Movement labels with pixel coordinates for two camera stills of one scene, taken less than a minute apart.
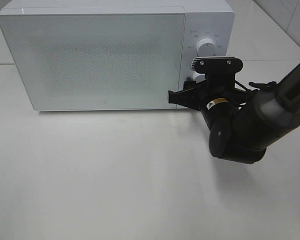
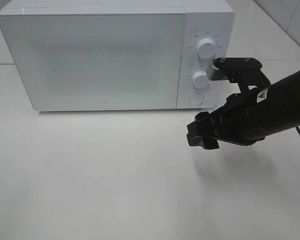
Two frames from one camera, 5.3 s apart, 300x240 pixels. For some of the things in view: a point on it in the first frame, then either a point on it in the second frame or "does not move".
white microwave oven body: (99, 55) does not move
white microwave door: (97, 59) does not move
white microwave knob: (198, 77) does not move
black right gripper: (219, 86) → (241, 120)
